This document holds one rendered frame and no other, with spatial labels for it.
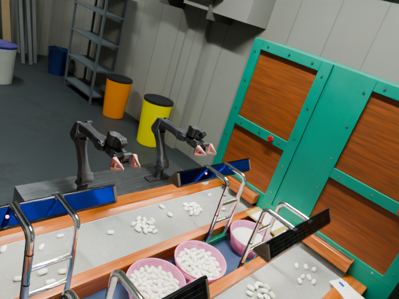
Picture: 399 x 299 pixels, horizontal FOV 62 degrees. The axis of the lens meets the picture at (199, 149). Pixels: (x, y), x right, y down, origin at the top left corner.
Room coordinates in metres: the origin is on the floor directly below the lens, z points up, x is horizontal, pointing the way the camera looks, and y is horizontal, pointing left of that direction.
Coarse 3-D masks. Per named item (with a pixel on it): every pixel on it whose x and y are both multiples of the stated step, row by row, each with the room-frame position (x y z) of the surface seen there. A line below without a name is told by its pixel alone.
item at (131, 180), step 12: (120, 168) 2.11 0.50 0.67; (132, 168) 2.16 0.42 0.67; (144, 168) 2.22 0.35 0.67; (168, 168) 2.34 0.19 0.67; (180, 168) 2.40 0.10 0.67; (48, 180) 1.70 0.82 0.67; (60, 180) 1.74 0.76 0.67; (72, 180) 1.78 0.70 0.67; (96, 180) 1.87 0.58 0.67; (108, 180) 1.91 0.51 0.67; (120, 180) 1.95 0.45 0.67; (132, 180) 2.00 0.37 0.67; (144, 180) 2.05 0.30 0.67; (168, 180) 2.16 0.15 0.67; (24, 192) 1.53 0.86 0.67; (36, 192) 1.56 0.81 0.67; (48, 192) 1.59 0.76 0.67; (60, 192) 1.63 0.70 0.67; (120, 192) 1.82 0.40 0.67; (132, 192) 1.86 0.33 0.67
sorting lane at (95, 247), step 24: (216, 192) 2.08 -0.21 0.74; (120, 216) 1.49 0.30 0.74; (144, 216) 1.56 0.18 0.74; (168, 216) 1.63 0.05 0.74; (192, 216) 1.71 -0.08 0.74; (24, 240) 1.12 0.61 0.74; (48, 240) 1.17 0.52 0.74; (96, 240) 1.26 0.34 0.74; (120, 240) 1.31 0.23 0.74; (144, 240) 1.37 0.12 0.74; (0, 264) 0.97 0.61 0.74; (96, 264) 1.12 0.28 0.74; (0, 288) 0.87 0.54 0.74
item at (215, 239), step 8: (208, 168) 1.62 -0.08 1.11; (232, 168) 1.72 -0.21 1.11; (224, 176) 1.57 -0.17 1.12; (224, 192) 1.54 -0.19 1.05; (240, 192) 1.66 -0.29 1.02; (232, 200) 1.63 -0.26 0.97; (232, 208) 1.66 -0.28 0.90; (216, 216) 1.54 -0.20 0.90; (232, 216) 1.66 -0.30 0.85; (208, 232) 1.54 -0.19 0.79; (224, 232) 1.66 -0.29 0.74; (208, 240) 1.54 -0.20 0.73; (216, 240) 1.60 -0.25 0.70
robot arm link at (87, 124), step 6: (90, 120) 1.76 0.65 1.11; (72, 126) 1.71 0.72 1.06; (78, 126) 1.69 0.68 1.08; (84, 126) 1.68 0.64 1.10; (90, 126) 1.69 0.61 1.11; (72, 132) 1.70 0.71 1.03; (84, 132) 1.67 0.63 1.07; (90, 132) 1.63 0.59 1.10; (96, 132) 1.64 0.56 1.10; (72, 138) 1.70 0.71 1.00; (90, 138) 1.63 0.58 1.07; (96, 138) 1.58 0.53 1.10; (102, 138) 1.59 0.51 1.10; (102, 144) 1.55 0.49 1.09
